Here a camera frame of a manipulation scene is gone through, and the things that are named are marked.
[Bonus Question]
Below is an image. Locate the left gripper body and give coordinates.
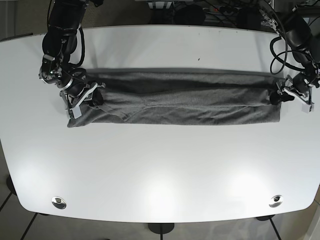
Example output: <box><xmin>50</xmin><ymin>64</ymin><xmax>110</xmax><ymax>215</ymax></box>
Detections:
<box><xmin>275</xmin><ymin>69</ymin><xmax>320</xmax><ymax>104</ymax></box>

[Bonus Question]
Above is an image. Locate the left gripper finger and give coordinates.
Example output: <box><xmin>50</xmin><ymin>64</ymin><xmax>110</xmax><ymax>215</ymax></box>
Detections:
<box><xmin>269</xmin><ymin>92</ymin><xmax>295</xmax><ymax>105</ymax></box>

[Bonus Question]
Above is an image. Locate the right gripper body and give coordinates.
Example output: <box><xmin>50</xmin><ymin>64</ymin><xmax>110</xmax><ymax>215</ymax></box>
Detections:
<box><xmin>39</xmin><ymin>67</ymin><xmax>106</xmax><ymax>109</ymax></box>

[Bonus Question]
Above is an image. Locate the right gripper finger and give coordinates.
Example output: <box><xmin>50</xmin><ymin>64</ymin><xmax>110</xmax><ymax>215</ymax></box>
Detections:
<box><xmin>89</xmin><ymin>89</ymin><xmax>104</xmax><ymax>107</ymax></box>

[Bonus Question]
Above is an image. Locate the grey heather T-shirt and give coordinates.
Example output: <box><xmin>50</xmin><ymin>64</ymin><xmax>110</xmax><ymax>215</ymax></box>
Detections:
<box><xmin>67</xmin><ymin>68</ymin><xmax>281</xmax><ymax>128</ymax></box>

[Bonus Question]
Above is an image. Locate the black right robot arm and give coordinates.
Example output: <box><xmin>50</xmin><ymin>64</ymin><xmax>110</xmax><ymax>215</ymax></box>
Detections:
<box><xmin>39</xmin><ymin>0</ymin><xmax>105</xmax><ymax>112</ymax></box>

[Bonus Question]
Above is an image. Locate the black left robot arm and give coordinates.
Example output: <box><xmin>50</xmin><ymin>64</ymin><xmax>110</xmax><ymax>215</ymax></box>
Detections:
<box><xmin>258</xmin><ymin>0</ymin><xmax>320</xmax><ymax>107</ymax></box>

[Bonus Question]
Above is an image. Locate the right chrome table grommet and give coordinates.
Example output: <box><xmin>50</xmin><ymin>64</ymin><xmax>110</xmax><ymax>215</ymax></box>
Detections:
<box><xmin>268</xmin><ymin>195</ymin><xmax>284</xmax><ymax>208</ymax></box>

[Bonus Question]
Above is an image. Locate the chrome table grommet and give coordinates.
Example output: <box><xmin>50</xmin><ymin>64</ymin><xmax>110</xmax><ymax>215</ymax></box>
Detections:
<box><xmin>268</xmin><ymin>195</ymin><xmax>284</xmax><ymax>208</ymax></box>
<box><xmin>51</xmin><ymin>196</ymin><xmax>67</xmax><ymax>210</ymax></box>

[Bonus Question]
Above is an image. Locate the power strip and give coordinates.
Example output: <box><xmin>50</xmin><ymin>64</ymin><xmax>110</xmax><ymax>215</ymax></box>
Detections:
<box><xmin>203</xmin><ymin>6</ymin><xmax>240</xmax><ymax>14</ymax></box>

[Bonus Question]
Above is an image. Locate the left chrome table grommet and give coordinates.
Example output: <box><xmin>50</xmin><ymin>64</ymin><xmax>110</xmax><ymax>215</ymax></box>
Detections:
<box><xmin>51</xmin><ymin>196</ymin><xmax>67</xmax><ymax>210</ymax></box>

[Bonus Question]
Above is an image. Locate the black table base foot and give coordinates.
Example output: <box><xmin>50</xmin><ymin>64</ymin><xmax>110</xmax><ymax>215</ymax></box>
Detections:
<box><xmin>147</xmin><ymin>223</ymin><xmax>175</xmax><ymax>235</ymax></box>

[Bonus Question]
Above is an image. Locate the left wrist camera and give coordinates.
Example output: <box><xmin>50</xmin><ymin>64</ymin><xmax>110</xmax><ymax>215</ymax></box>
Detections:
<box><xmin>301</xmin><ymin>102</ymin><xmax>314</xmax><ymax>114</ymax></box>

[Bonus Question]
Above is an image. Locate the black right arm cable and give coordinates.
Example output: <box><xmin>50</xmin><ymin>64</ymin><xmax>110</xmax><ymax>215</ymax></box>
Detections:
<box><xmin>46</xmin><ymin>0</ymin><xmax>87</xmax><ymax>73</ymax></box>

